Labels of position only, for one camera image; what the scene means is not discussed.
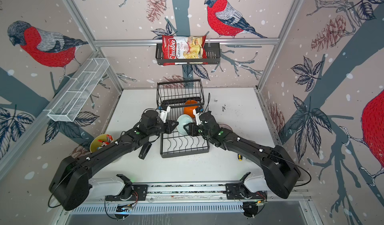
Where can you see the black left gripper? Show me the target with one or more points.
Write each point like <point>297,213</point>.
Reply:
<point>169,124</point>

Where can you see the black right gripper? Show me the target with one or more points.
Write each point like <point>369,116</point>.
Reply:
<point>193,126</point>

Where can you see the light green ceramic bowl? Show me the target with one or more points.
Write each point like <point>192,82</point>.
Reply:
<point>183,120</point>

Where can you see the orange plastic bowl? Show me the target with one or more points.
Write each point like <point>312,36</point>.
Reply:
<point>190,106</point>

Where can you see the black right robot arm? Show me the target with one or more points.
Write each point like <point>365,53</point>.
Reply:
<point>280,172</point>

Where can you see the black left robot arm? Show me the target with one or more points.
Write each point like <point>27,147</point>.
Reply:
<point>70,185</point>

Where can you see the black stapler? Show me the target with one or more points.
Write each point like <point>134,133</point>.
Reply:
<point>144,151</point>

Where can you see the pink patterned glass bowl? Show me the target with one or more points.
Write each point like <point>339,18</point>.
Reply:
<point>226,127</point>

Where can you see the yellow cup with markers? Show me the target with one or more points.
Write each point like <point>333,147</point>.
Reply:
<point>100,141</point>

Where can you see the red cassava chips bag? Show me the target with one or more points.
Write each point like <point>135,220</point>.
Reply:
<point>182,47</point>

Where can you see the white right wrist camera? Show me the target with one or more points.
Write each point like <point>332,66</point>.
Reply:
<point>196,113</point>

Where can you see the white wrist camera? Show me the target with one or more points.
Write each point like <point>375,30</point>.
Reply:
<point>196,113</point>
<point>164,110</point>

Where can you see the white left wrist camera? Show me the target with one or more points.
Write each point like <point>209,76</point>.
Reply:
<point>164,110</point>

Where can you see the black wire dish rack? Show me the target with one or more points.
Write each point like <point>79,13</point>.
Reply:
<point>180,101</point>

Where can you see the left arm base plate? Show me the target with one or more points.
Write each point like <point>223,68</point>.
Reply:
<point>133,193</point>

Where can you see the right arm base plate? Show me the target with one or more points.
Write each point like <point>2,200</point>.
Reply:
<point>240,192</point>

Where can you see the black wall basket shelf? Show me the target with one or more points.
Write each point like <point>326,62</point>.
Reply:
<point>209,54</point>

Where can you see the white wire mesh shelf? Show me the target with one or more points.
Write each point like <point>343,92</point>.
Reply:
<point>80,88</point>

